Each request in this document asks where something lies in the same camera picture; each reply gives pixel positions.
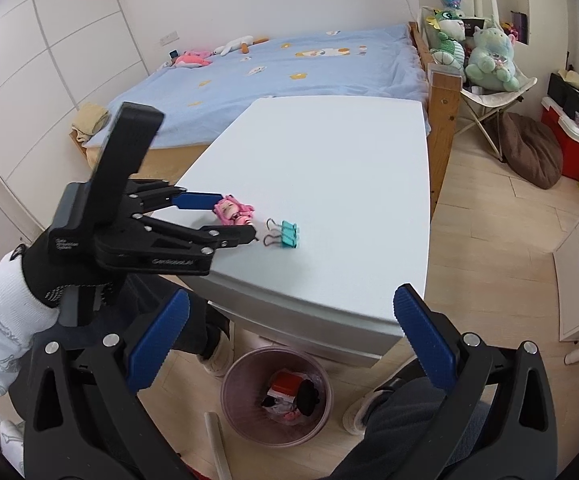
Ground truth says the pink hair doll figure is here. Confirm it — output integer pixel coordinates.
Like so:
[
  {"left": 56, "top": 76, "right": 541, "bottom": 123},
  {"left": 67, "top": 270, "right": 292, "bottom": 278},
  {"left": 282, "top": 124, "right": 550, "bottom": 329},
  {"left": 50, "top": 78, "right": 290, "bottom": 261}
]
[{"left": 213, "top": 195, "right": 254, "bottom": 226}]

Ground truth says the blue binder clip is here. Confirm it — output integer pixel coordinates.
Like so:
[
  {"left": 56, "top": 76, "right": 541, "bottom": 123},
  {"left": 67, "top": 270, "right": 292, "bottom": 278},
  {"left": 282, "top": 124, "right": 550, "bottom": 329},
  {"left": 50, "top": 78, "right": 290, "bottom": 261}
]
[{"left": 263, "top": 218, "right": 299, "bottom": 249}]

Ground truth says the red plastic box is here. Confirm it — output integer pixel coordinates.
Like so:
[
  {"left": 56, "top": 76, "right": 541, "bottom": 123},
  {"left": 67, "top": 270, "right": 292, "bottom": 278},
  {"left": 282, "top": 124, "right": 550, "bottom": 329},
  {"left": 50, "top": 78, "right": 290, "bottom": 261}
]
[{"left": 268, "top": 370, "right": 305, "bottom": 401}]

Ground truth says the black fabric organizer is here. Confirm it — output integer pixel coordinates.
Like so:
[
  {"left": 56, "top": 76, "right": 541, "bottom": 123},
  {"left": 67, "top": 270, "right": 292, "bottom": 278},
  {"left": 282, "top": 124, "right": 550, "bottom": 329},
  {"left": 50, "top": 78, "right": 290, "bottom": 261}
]
[{"left": 294, "top": 379, "right": 320, "bottom": 417}]

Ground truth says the mauve trash bin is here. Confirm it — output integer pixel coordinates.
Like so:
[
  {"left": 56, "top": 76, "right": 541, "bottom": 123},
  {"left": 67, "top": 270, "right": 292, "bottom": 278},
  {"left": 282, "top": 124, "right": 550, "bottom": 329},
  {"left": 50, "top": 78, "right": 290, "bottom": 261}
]
[{"left": 221, "top": 346, "right": 334, "bottom": 448}]

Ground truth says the left hand black glove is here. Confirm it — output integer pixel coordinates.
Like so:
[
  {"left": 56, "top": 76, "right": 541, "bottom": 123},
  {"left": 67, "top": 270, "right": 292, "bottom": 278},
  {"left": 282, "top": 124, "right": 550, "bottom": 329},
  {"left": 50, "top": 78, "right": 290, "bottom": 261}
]
[{"left": 21, "top": 231, "right": 109, "bottom": 309}]

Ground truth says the beige folded cloth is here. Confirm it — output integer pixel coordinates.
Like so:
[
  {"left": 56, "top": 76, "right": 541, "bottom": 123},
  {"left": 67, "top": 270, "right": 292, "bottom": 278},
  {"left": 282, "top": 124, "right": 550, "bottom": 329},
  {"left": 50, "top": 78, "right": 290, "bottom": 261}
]
[{"left": 72, "top": 102, "right": 109, "bottom": 143}]

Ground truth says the bed with blue blanket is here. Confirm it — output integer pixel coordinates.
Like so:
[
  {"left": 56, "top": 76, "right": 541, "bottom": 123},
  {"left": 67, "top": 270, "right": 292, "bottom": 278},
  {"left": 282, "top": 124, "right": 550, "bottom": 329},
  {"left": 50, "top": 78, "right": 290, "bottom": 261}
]
[{"left": 68, "top": 22, "right": 463, "bottom": 216}]

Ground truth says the white bedside table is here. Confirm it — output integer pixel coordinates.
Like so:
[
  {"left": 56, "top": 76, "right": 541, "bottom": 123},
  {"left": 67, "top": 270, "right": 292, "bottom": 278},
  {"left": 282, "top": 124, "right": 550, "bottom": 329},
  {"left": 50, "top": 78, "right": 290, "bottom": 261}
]
[{"left": 180, "top": 96, "right": 431, "bottom": 367}]

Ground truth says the pink plush on bed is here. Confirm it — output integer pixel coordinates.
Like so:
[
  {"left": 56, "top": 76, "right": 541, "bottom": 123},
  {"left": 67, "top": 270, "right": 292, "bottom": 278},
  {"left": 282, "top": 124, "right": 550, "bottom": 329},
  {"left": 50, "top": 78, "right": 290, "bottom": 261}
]
[{"left": 172, "top": 51, "right": 213, "bottom": 68}]

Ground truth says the white goose plush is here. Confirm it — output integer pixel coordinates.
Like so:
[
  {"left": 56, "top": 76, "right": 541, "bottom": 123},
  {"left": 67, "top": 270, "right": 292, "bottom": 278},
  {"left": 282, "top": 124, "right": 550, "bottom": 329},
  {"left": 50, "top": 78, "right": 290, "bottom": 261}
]
[{"left": 212, "top": 36, "right": 268, "bottom": 56}]

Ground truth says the white wardrobe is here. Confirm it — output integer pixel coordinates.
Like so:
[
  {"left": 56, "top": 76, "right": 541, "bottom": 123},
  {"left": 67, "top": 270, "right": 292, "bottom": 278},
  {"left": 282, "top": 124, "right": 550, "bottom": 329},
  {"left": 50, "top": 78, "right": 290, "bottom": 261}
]
[{"left": 0, "top": 0, "right": 147, "bottom": 258}]

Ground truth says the brown bean bag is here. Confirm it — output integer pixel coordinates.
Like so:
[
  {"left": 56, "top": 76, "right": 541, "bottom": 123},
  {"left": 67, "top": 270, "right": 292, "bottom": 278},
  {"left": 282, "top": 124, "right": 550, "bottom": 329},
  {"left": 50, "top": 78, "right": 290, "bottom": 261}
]
[{"left": 499, "top": 113, "right": 563, "bottom": 190}]

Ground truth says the red cooler box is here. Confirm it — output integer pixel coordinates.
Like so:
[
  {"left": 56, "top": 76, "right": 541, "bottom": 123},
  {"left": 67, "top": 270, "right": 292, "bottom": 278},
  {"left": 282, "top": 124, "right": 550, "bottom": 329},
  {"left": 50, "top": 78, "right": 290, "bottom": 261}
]
[{"left": 541, "top": 96, "right": 579, "bottom": 181}]

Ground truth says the green dragon plush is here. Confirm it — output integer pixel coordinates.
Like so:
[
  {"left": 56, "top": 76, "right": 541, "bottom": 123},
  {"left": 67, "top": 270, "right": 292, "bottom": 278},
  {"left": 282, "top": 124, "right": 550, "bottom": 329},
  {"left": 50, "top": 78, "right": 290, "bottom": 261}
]
[{"left": 426, "top": 9, "right": 466, "bottom": 72}]

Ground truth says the white folding chair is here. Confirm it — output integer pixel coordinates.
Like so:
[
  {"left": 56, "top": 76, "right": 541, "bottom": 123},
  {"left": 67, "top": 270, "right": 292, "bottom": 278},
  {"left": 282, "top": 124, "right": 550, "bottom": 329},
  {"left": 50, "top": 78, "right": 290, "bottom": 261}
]
[{"left": 460, "top": 0, "right": 538, "bottom": 160}]

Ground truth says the light green unicorn plush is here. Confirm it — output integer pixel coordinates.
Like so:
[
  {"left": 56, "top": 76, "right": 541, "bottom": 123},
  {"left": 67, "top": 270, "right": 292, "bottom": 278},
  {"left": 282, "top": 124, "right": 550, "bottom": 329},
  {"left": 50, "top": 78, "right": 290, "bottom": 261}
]
[{"left": 465, "top": 25, "right": 519, "bottom": 92}]

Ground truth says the black bag on cooler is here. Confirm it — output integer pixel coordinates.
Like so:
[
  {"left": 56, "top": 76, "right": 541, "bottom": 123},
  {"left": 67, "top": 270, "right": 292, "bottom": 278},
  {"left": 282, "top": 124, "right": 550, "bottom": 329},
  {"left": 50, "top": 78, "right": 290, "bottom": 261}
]
[{"left": 547, "top": 73, "right": 579, "bottom": 120}]

